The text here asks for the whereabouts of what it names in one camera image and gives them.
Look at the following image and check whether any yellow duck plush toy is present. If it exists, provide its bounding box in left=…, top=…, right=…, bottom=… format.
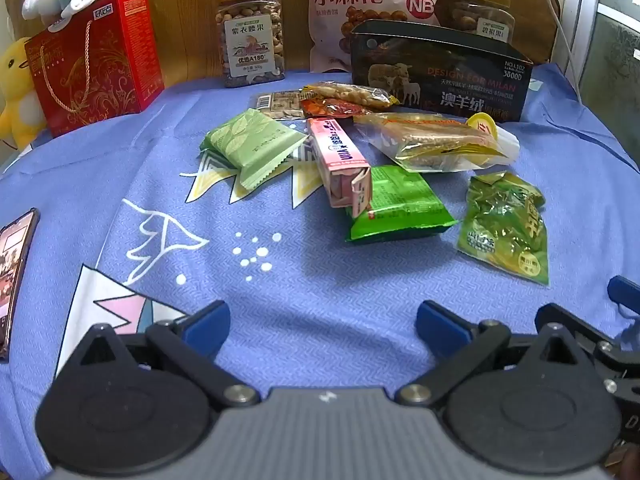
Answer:
left=0, top=37, right=47, bottom=151

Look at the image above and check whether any white cable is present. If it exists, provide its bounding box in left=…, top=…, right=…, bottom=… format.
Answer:
left=532, top=0, right=584, bottom=104

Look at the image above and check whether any red spicy snack packet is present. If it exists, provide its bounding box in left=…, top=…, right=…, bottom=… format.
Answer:
left=300, top=98, right=371, bottom=119

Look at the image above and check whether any dark green snack packet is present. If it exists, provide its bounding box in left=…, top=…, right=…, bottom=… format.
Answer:
left=347, top=165, right=458, bottom=244

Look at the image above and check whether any green crinkled candy bag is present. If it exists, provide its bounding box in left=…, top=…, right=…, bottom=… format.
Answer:
left=457, top=171, right=549, bottom=285

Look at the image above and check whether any red gift box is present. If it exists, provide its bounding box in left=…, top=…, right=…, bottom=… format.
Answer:
left=25, top=0, right=164, bottom=138

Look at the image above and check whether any blue printed tablecloth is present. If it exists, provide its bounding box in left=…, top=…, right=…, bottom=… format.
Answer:
left=1, top=65, right=639, bottom=479

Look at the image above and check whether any clear nut jar gold lid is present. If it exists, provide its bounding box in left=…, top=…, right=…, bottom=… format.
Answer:
left=215, top=0, right=285, bottom=88

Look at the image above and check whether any clear bag yellow pastry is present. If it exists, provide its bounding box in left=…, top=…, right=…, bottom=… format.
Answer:
left=354, top=113, right=520, bottom=174

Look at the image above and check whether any black tin storage box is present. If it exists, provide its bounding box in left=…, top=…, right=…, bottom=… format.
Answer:
left=350, top=20, right=533, bottom=122

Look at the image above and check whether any pink snack box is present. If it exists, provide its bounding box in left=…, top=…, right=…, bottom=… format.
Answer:
left=308, top=118, right=371, bottom=218

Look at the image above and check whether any clear peanut packet gold edge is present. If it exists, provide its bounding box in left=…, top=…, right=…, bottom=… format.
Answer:
left=303, top=81, right=400, bottom=110

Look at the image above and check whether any light green snack packet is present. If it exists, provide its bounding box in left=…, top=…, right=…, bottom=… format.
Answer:
left=200, top=108, right=307, bottom=191

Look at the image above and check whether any smartphone on table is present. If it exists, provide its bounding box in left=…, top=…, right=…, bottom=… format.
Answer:
left=0, top=208, right=40, bottom=363

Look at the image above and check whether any beige patterned snack packet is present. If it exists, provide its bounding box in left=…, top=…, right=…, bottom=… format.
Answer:
left=250, top=90, right=305, bottom=120

